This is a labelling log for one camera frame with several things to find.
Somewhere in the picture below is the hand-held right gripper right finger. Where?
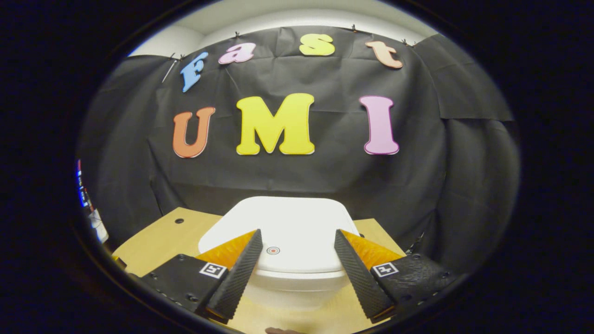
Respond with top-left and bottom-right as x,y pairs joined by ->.
334,229 -> 458,324

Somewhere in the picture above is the computer monitor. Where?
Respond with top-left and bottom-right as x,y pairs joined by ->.
76,159 -> 94,210

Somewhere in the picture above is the white desktop garbage bin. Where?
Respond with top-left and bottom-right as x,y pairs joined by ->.
198,196 -> 362,311

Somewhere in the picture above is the wooden desktop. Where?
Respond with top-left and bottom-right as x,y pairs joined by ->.
111,207 -> 409,334

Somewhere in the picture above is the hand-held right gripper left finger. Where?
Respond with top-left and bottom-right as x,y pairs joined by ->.
139,229 -> 264,324

